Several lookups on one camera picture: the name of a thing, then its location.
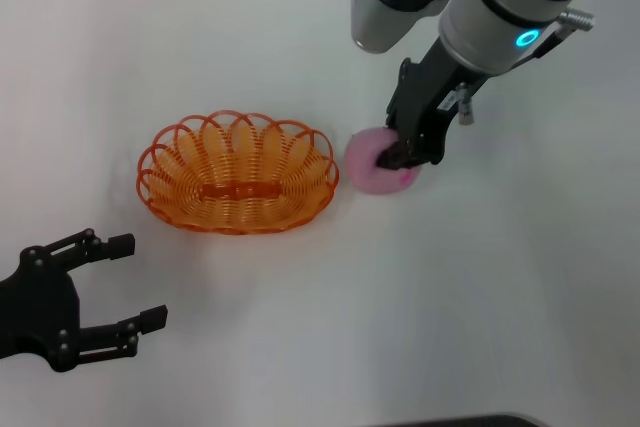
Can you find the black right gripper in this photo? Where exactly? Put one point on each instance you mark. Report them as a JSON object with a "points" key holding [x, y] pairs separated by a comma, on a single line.
{"points": [[425, 107]]}

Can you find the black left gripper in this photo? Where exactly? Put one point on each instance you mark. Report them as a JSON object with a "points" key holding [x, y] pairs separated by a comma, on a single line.
{"points": [[40, 302]]}

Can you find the pink plush peach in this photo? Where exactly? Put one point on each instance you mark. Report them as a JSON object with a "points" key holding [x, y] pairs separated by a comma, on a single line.
{"points": [[365, 167]]}

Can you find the orange woven plastic basket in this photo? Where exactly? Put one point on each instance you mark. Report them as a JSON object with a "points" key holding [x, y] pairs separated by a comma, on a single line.
{"points": [[235, 182]]}

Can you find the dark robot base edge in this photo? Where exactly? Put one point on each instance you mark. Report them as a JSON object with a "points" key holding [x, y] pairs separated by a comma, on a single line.
{"points": [[470, 421]]}

